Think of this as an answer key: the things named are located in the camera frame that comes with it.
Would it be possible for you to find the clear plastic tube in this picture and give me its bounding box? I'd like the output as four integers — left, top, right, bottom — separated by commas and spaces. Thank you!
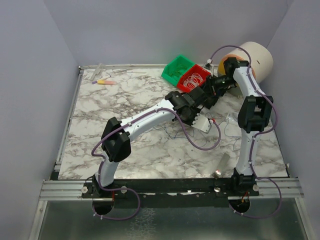
90, 63, 104, 82

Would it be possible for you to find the white coiled cable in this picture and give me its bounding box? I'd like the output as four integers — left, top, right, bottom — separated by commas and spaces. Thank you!
182, 72, 204, 90

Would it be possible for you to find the clear protractor packet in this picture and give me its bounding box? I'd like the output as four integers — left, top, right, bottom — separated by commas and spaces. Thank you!
226, 112, 238, 123

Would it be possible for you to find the red plastic bin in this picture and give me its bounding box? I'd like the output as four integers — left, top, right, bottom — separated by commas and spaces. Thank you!
176, 64, 211, 93

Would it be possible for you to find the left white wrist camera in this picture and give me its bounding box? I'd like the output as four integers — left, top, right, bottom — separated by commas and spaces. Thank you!
191, 113, 214, 134

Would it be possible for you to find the green plastic bin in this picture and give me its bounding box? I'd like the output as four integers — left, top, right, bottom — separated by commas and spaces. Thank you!
161, 54, 195, 87

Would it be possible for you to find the large beige cylinder drum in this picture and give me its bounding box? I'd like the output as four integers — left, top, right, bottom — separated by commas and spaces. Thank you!
217, 41, 274, 86

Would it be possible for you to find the small grey staples box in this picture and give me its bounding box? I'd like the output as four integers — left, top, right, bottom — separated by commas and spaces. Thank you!
211, 153, 230, 179

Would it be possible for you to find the pink yellow marker pen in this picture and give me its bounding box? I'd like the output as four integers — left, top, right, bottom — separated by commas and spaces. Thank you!
92, 80, 117, 86

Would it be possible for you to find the black mounting base bar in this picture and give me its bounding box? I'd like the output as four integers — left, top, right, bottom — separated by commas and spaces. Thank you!
81, 176, 259, 208

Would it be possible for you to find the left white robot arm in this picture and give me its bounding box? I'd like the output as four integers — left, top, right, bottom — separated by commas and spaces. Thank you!
91, 87, 211, 188

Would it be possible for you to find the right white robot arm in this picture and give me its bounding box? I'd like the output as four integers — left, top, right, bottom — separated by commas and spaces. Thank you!
201, 57, 273, 186

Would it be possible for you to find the green coiled cable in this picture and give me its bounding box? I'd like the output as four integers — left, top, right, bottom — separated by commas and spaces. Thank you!
168, 67, 187, 77

